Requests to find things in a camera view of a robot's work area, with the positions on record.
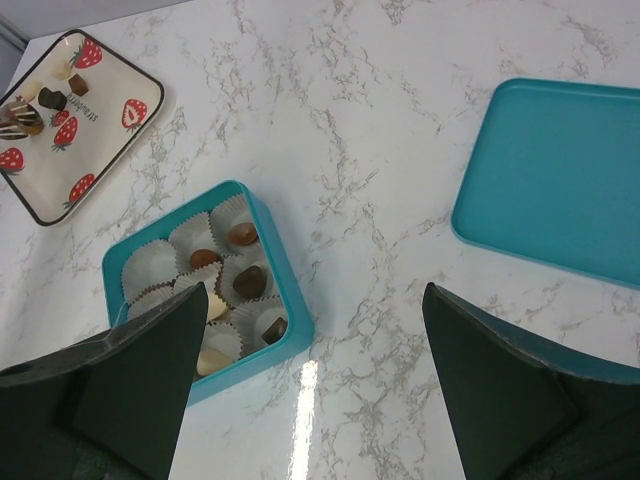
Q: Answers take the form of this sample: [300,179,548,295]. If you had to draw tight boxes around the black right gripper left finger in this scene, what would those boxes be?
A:
[1,285,208,479]

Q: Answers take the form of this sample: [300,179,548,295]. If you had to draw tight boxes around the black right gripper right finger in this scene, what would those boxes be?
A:
[422,283,639,479]

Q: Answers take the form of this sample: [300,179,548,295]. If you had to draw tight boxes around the white chocolate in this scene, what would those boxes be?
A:
[196,349,233,377]
[206,292,229,322]

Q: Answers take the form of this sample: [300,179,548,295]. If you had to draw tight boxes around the brown oval chocolate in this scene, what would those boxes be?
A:
[227,222,258,247]
[189,248,221,270]

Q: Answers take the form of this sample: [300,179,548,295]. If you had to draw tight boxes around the round dark chocolate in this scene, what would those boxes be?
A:
[232,265,267,300]

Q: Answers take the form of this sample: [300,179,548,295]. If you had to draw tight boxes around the teal box lid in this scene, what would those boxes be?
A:
[451,78,639,288]

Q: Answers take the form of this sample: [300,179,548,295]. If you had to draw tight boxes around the metal tongs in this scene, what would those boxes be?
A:
[1,100,44,141]

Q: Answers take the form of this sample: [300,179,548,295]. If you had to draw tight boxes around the teal chocolate box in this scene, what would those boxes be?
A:
[102,181,314,404]

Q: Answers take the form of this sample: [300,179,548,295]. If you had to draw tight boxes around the strawberry print tray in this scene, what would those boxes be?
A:
[1,29,165,226]

